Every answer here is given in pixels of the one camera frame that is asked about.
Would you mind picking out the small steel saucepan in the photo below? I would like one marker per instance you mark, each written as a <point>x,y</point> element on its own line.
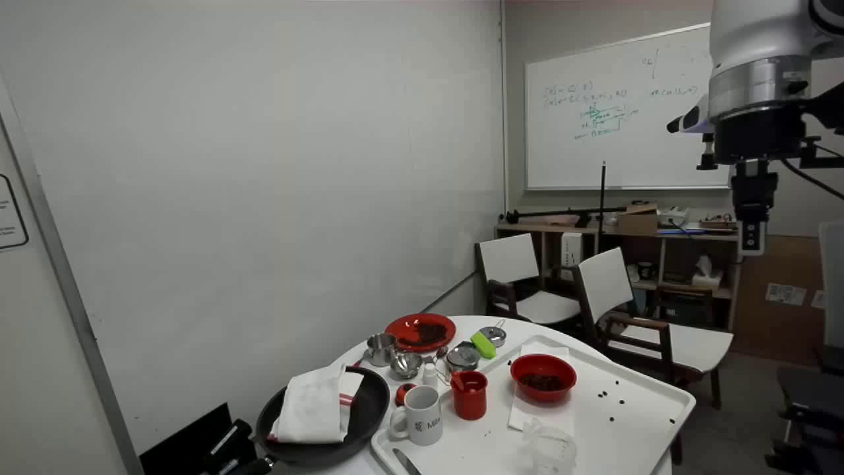
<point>379,350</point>

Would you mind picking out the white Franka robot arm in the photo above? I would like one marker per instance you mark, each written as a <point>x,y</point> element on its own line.
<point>756,44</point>

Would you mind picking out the white wooden chair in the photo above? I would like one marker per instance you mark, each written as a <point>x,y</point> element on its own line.
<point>608,282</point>
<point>510,259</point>

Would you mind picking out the white whiteboard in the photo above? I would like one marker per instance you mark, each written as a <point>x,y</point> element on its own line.
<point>615,106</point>

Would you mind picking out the small orange round lid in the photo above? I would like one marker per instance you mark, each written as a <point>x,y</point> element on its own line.
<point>403,395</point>

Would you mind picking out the clear plastic cup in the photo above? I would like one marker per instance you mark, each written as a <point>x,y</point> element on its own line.
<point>547,449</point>

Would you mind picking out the white plastic tray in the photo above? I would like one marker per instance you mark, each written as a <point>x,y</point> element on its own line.
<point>615,424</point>

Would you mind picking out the small steel bowl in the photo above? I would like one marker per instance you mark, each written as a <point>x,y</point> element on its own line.
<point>405,365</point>

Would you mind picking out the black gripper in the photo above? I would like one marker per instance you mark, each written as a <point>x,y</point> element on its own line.
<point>756,140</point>

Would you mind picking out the white striped towel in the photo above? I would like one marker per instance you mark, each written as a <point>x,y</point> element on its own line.
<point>313,407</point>

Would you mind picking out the green vegetable toy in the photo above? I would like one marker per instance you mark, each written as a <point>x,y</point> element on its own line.
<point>485,344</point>

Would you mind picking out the dark brown beans pile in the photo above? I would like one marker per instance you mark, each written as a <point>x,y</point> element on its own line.
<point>545,381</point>
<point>428,333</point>

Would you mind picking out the black equipment cart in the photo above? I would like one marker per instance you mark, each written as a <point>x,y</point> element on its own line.
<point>808,412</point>

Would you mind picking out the black frying pan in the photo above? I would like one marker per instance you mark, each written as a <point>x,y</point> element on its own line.
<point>371,407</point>

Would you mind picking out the white mug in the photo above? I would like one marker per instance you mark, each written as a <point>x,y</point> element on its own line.
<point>424,419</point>

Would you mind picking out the orange cup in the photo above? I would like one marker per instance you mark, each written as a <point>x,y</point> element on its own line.
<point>470,396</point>

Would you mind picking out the orange plate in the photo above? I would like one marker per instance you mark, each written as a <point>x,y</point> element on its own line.
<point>420,333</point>

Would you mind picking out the wooden shelf unit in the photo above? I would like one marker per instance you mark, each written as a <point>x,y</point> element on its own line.
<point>677,255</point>

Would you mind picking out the black boom stand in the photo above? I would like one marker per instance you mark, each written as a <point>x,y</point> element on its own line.
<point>603,195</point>

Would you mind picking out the small white shaker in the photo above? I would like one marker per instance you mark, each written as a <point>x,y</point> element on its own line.
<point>432,379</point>

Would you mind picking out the orange bowl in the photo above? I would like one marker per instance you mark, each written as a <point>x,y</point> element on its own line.
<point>545,381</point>

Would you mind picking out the cardboard box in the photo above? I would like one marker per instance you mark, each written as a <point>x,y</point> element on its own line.
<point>634,220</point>
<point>780,299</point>

